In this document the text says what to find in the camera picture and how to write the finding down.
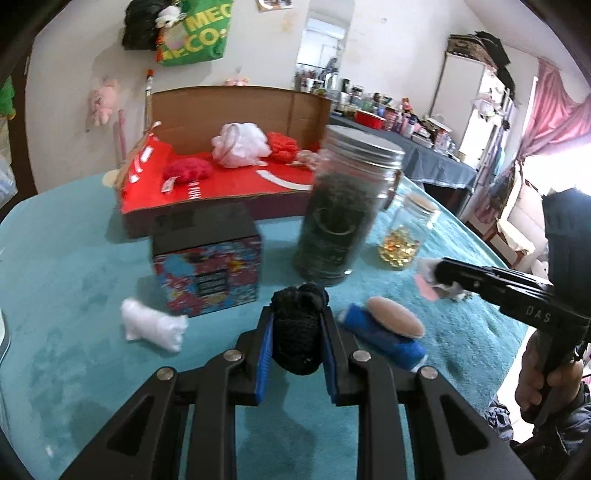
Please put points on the black bag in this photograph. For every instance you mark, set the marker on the black bag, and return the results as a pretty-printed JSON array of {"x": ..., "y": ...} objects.
[{"x": 143, "y": 23}]

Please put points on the green plush toy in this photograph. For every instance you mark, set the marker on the green plush toy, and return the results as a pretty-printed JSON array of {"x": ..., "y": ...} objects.
[{"x": 5, "y": 97}]

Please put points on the white mesh bath pouf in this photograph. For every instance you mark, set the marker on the white mesh bath pouf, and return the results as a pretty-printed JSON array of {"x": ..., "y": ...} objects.
[{"x": 240, "y": 143}]

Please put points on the black garment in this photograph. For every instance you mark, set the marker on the black garment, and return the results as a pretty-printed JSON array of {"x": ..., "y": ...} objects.
[{"x": 496, "y": 53}]

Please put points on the colourful patterned box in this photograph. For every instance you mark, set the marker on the colourful patterned box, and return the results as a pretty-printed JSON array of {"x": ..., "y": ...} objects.
[{"x": 207, "y": 272}]

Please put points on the cardboard box red lining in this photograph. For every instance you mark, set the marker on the cardboard box red lining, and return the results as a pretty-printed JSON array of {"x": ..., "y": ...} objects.
[{"x": 231, "y": 106}]

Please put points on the white wardrobe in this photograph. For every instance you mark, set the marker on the white wardrobe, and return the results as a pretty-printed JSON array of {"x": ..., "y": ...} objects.
[{"x": 457, "y": 92}]

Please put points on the white fluffy plush piece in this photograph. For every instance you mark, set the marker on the white fluffy plush piece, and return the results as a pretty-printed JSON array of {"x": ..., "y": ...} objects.
[{"x": 152, "y": 323}]

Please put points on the clear plastic bag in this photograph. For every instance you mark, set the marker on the clear plastic bag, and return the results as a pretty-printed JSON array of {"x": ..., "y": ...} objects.
[{"x": 4, "y": 184}]

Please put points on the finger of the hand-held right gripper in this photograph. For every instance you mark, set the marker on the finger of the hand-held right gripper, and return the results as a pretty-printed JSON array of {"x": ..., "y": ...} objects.
[
  {"x": 489, "y": 290},
  {"x": 494, "y": 274}
]

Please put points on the white fluffy toy gingham bow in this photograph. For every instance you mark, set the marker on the white fluffy toy gingham bow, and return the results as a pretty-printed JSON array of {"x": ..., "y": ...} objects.
[{"x": 427, "y": 268}]

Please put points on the red plastic bin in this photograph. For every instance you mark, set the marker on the red plastic bin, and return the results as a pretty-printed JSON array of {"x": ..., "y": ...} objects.
[{"x": 369, "y": 120}]

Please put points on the black knitted yarn bundle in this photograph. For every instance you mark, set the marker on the black knitted yarn bundle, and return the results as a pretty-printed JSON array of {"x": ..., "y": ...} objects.
[{"x": 295, "y": 332}]

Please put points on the blue sponge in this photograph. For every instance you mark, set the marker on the blue sponge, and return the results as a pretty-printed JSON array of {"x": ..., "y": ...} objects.
[{"x": 397, "y": 351}]

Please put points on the hanging clothes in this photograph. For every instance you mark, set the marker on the hanging clothes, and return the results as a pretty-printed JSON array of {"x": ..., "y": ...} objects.
[{"x": 496, "y": 180}]

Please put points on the small white panda plush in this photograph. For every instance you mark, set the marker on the small white panda plush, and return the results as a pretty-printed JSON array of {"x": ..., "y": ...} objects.
[{"x": 168, "y": 17}]

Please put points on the person's right forearm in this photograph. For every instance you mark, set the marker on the person's right forearm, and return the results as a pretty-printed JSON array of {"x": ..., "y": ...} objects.
[{"x": 554, "y": 443}]

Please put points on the dark brown door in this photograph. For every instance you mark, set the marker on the dark brown door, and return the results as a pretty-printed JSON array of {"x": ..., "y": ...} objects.
[{"x": 23, "y": 138}]

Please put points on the patterned suitcase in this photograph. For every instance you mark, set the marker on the patterned suitcase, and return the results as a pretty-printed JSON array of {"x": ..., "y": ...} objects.
[{"x": 466, "y": 46}]

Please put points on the red knitted yarn bundle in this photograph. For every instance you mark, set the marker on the red knitted yarn bundle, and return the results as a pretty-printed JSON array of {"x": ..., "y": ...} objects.
[{"x": 189, "y": 168}]

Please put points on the orange chunky knit ball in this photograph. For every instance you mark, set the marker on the orange chunky knit ball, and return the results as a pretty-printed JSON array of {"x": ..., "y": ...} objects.
[{"x": 284, "y": 145}]

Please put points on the large glass jar dark leaves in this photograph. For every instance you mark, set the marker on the large glass jar dark leaves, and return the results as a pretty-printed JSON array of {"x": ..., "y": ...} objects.
[{"x": 337, "y": 217}]

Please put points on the wall mirror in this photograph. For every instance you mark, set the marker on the wall mirror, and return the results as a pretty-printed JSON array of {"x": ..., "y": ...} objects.
[{"x": 323, "y": 37}]

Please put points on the wall photos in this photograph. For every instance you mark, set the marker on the wall photos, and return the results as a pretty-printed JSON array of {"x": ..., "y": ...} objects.
[{"x": 274, "y": 3}]

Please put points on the tan round powder puff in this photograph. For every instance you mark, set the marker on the tan round powder puff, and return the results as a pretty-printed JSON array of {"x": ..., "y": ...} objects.
[{"x": 395, "y": 318}]

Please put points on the pink plush toy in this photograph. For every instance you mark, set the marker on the pink plush toy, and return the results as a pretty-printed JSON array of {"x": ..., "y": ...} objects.
[{"x": 104, "y": 101}]

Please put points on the green tote bag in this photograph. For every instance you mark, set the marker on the green tote bag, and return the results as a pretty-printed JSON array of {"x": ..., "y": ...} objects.
[{"x": 198, "y": 41}]

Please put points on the pink stick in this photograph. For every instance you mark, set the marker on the pink stick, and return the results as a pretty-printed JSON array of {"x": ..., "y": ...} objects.
[{"x": 122, "y": 134}]

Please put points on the person's right hand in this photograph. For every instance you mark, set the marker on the person's right hand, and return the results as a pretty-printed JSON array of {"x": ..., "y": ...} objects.
[{"x": 528, "y": 378}]

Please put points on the small glass jar gold beads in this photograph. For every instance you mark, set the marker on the small glass jar gold beads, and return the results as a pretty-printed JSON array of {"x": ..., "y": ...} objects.
[{"x": 406, "y": 230}]

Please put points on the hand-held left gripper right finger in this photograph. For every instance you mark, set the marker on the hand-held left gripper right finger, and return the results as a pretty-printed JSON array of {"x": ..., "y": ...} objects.
[{"x": 328, "y": 364}]

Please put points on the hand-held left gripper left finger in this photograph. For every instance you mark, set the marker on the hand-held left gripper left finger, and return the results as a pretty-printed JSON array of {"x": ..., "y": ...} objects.
[{"x": 264, "y": 360}]

